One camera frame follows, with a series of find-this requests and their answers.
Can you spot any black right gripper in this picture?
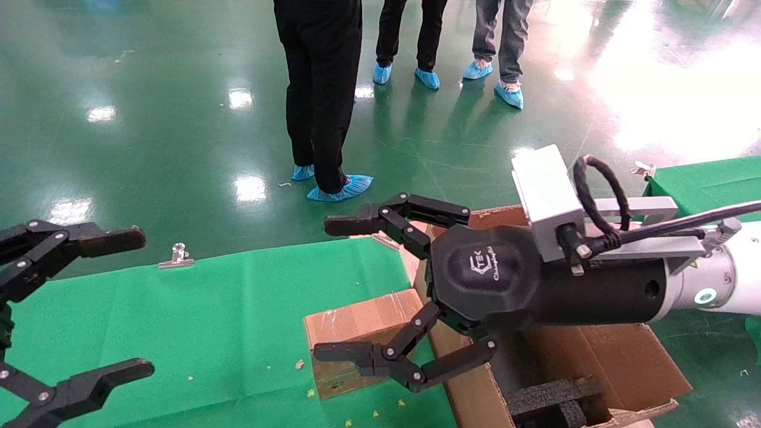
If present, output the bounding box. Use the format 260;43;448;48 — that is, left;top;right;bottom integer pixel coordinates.
313;192;680;394

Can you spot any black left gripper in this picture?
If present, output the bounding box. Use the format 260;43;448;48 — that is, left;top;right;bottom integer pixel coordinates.
0;220;155;428

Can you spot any small green fabric piece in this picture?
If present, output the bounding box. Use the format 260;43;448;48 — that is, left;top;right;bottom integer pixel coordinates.
745;315;761;364

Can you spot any person in grey jeans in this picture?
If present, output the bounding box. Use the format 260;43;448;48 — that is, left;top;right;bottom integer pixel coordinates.
473;0;534;84

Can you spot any small brown cardboard box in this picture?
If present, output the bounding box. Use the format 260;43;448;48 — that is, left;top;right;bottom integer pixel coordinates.
303;288;442;400

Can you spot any green table cloth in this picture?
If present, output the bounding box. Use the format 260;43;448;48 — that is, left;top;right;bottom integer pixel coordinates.
645;156;761;225
0;237;458;428

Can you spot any large open cardboard carton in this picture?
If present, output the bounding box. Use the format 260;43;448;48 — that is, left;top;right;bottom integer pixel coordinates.
398;205;693;428

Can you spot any black foam insert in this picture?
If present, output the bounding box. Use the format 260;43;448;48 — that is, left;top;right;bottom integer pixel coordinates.
505;377;610;428

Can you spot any person in black trousers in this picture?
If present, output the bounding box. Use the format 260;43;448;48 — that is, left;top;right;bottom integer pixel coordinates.
273;0;363;194
376;0;448;73

